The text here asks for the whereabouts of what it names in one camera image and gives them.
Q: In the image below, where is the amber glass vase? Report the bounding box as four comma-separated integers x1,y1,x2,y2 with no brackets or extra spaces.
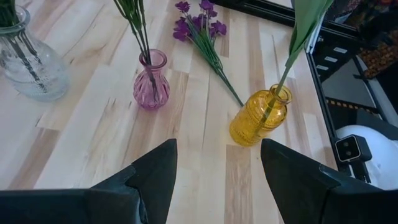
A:
229,83,294,147

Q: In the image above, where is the orange yellow artificial tulip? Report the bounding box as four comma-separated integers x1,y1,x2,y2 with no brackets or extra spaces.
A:
261,0,335,122

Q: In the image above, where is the white round object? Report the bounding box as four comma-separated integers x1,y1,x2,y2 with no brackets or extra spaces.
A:
335,124,398,190

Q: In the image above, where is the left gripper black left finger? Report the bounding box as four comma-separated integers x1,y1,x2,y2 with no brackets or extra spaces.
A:
0,138,178,224

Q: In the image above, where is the pink glass vase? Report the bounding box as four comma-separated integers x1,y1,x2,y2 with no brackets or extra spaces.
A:
132,49,171,110

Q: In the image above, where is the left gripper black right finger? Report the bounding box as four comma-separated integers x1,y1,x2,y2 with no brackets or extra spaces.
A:
260,138,398,224

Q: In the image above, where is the clear glass vase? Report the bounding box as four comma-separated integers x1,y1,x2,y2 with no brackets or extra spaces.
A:
0,4,71,102

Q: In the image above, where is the dark patterned fabric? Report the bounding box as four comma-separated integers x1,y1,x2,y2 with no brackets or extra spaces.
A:
326,0,398,78

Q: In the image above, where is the black camera box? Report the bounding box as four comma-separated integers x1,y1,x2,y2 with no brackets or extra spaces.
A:
335,134,373,184

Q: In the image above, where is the purple artificial flower bunch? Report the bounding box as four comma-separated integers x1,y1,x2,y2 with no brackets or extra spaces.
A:
112,0,159,100
172,0,245,108

